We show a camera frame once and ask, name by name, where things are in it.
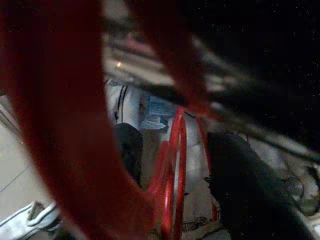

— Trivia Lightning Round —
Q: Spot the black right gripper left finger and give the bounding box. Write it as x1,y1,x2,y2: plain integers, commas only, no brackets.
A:
116,122,145,187

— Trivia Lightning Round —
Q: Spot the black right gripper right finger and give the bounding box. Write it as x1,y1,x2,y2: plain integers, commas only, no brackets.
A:
207,131,316,240

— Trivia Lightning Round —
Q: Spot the red plastic hanger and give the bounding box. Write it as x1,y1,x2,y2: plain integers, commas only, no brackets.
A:
149,107,218,240
0,0,221,240

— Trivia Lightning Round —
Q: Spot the white garment with black stripes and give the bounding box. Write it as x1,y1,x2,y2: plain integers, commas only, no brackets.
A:
104,79,142,126

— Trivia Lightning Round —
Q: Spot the blue and white printed pack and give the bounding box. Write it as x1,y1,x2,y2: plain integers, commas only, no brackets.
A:
141,96,176,131

